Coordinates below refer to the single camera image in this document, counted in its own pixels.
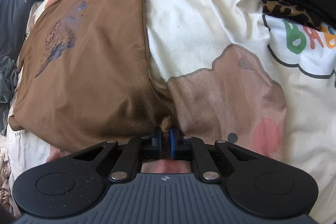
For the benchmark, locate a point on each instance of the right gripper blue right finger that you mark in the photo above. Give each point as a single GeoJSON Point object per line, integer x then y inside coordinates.
{"type": "Point", "coordinates": [175, 142]}

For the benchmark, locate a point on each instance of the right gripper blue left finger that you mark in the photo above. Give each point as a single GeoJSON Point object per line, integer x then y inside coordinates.
{"type": "Point", "coordinates": [156, 144]}

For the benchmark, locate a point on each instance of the brown printed t-shirt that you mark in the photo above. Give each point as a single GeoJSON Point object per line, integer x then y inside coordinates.
{"type": "Point", "coordinates": [85, 76]}

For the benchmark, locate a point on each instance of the leopard print cloth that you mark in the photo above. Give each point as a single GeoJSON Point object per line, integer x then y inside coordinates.
{"type": "Point", "coordinates": [296, 13]}

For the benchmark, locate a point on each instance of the grey green garment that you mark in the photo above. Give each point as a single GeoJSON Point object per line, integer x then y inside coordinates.
{"type": "Point", "coordinates": [8, 83]}

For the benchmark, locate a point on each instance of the dark grey pillow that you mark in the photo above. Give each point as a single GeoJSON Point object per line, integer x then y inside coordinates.
{"type": "Point", "coordinates": [13, 22]}

